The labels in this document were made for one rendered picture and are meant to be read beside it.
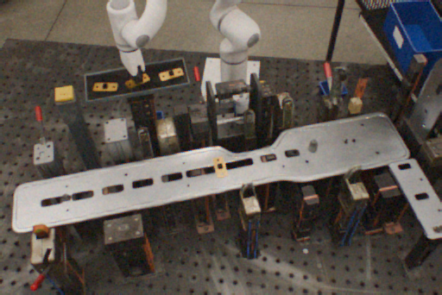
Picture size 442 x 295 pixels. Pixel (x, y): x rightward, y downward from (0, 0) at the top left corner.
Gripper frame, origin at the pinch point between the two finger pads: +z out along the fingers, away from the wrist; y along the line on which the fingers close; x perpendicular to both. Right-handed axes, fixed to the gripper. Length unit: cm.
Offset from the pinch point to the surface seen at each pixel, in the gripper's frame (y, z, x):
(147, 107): 3.0, 14.3, 0.4
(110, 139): 14.6, 7.5, -18.2
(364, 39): -55, 119, 196
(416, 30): 27, 15, 117
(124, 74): -5.8, 2.5, -2.5
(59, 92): -10.3, 2.4, -25.7
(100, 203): 28.9, 18.3, -30.8
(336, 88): 40, 6, 59
